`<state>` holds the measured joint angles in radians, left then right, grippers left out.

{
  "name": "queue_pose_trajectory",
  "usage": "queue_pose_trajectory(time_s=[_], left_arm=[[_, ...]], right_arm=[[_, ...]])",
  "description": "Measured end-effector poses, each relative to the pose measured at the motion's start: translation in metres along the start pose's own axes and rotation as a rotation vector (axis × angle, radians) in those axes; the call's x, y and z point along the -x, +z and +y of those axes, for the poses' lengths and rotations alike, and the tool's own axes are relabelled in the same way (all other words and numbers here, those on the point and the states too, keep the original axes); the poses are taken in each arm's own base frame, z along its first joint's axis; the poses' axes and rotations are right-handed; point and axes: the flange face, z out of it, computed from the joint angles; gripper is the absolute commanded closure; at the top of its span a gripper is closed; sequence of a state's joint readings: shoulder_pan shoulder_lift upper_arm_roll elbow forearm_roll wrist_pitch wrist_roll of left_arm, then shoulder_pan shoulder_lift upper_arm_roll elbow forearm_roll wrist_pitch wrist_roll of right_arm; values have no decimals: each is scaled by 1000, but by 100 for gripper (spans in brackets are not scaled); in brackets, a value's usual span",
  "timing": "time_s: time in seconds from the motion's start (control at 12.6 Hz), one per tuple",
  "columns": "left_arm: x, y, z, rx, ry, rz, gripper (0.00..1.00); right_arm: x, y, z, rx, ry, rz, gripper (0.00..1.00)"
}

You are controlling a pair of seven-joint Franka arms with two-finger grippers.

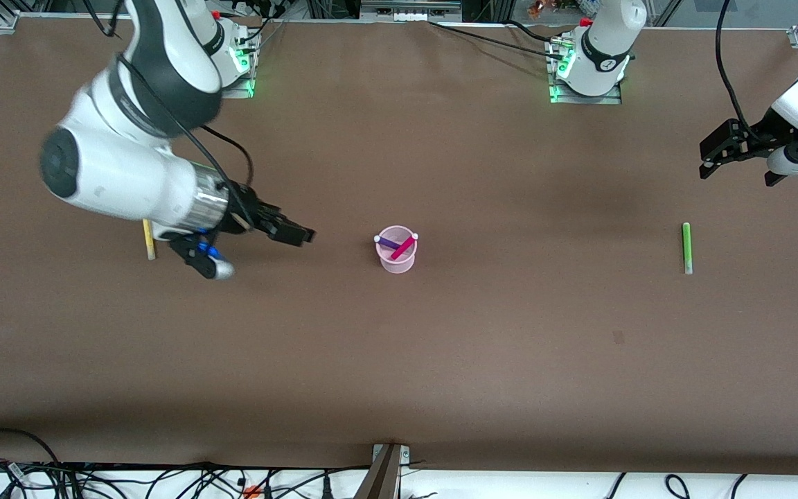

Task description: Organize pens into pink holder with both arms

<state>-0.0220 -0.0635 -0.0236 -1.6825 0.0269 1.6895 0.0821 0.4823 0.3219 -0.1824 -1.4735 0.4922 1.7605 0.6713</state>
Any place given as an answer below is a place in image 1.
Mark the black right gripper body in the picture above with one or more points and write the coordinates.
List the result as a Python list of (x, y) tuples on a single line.
[(245, 207)]

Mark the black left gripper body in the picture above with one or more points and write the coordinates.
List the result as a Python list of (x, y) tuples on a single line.
[(752, 136)]

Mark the purple highlighter pen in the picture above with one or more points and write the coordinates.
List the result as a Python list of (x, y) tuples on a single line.
[(388, 242)]

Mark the pink highlighter pen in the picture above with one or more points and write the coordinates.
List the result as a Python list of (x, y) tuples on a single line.
[(404, 248)]

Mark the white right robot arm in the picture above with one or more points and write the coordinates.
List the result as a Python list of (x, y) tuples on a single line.
[(115, 166)]

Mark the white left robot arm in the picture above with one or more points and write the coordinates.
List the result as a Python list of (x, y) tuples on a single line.
[(607, 34)]

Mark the pink mesh pen holder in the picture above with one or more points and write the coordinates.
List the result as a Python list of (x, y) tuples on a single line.
[(396, 265)]

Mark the green highlighter pen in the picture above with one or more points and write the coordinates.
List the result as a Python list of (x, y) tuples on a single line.
[(686, 246)]

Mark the yellow pencil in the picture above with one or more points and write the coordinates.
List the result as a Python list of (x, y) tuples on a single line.
[(149, 246)]

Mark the dark table support beam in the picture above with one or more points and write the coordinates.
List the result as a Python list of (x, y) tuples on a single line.
[(378, 478)]

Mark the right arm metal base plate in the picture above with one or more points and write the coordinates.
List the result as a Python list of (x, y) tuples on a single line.
[(246, 69)]

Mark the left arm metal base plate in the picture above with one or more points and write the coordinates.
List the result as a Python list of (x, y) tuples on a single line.
[(557, 93)]

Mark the metal table edge bracket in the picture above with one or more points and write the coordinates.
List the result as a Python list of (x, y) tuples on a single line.
[(402, 452)]

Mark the aluminium frame rack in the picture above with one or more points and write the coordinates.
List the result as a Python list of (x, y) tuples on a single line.
[(409, 8)]

